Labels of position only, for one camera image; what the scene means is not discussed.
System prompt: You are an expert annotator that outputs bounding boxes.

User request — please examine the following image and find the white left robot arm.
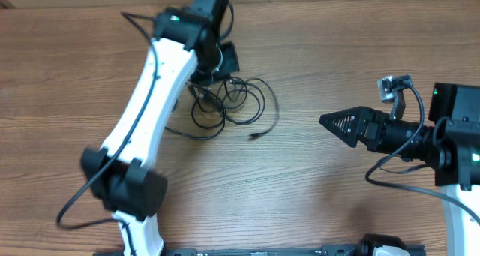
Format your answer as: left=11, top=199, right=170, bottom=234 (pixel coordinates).
left=80, top=0, right=239, bottom=255

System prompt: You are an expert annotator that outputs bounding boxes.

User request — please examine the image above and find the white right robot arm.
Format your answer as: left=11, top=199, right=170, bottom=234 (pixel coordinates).
left=319, top=83, right=479, bottom=255

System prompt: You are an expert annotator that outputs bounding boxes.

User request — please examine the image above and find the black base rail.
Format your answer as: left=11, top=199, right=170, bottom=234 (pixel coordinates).
left=160, top=233, right=427, bottom=256

